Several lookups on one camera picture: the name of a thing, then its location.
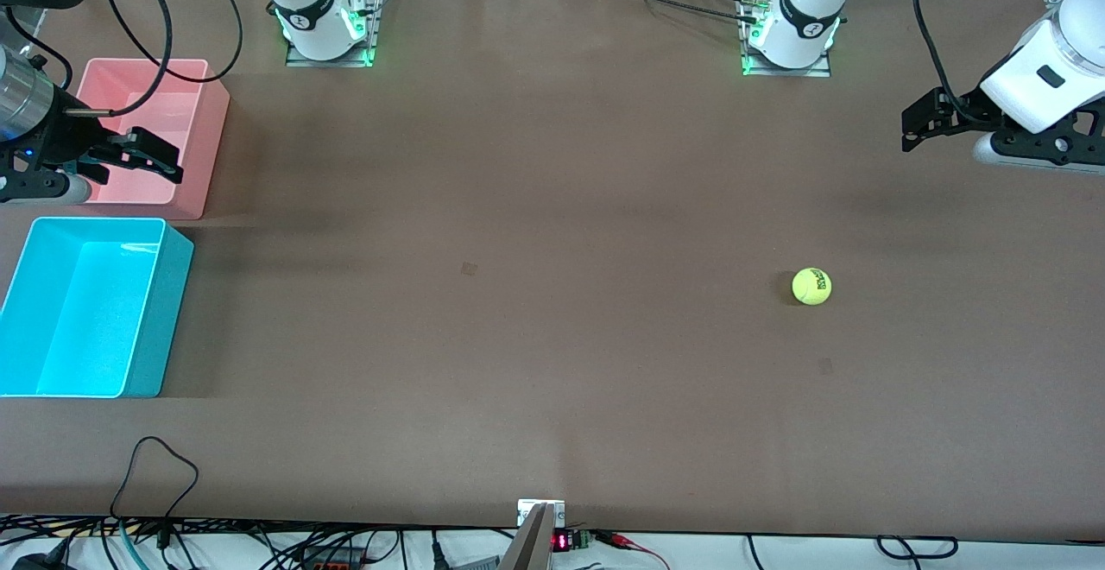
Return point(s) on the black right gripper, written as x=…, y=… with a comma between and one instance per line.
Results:
x=59, y=135

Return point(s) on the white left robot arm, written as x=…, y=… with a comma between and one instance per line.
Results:
x=807, y=0

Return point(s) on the blue plastic bin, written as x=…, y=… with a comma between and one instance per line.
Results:
x=86, y=319

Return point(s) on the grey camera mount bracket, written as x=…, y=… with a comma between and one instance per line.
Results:
x=535, y=544

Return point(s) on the pink plastic bin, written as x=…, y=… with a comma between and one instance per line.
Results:
x=186, y=112

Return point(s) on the red LED display module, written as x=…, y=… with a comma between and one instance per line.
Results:
x=561, y=541

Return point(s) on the yellow tennis ball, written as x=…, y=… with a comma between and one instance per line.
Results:
x=811, y=287

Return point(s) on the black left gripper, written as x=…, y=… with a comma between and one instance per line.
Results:
x=964, y=110

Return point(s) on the orange power strip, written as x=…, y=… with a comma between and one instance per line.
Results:
x=332, y=565

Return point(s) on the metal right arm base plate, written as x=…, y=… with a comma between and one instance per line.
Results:
x=328, y=63

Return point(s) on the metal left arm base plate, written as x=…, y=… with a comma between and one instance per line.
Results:
x=786, y=72

